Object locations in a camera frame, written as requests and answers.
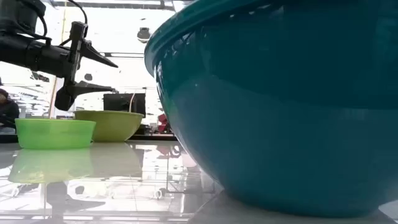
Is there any olive green plastic bowl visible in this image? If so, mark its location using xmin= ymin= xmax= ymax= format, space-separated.
xmin=73 ymin=110 xmax=145 ymax=143

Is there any translucent bright green bowl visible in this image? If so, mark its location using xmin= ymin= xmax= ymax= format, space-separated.
xmin=14 ymin=118 xmax=97 ymax=150

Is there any black ceiling fixture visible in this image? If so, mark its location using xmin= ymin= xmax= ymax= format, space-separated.
xmin=137 ymin=27 xmax=152 ymax=44

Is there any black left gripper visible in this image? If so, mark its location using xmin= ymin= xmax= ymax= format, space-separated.
xmin=46 ymin=21 xmax=119 ymax=112

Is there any black computer monitor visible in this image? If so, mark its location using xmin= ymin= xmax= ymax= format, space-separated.
xmin=103 ymin=93 xmax=147 ymax=118

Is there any person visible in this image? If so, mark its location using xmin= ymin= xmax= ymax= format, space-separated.
xmin=0 ymin=88 xmax=21 ymax=135

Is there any large teal plastic bowl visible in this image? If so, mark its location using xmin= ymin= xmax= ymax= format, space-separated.
xmin=144 ymin=0 xmax=398 ymax=218

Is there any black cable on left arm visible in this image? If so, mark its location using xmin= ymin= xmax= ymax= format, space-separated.
xmin=18 ymin=0 xmax=89 ymax=47

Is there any red object in background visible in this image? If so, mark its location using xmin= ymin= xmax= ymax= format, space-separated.
xmin=157 ymin=113 xmax=172 ymax=134

